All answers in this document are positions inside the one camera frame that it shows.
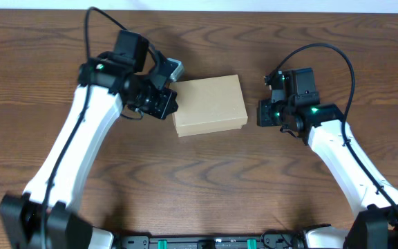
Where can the black mounting rail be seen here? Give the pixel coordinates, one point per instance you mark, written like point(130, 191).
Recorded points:
point(219, 242)

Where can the cardboard box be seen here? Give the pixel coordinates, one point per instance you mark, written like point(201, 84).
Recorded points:
point(209, 105)

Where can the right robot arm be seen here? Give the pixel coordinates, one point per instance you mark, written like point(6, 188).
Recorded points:
point(372, 199)

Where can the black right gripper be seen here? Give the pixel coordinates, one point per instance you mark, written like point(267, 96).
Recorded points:
point(263, 118)

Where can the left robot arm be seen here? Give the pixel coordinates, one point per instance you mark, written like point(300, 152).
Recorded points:
point(45, 215)

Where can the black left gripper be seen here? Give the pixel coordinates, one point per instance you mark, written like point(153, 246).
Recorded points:
point(162, 108)

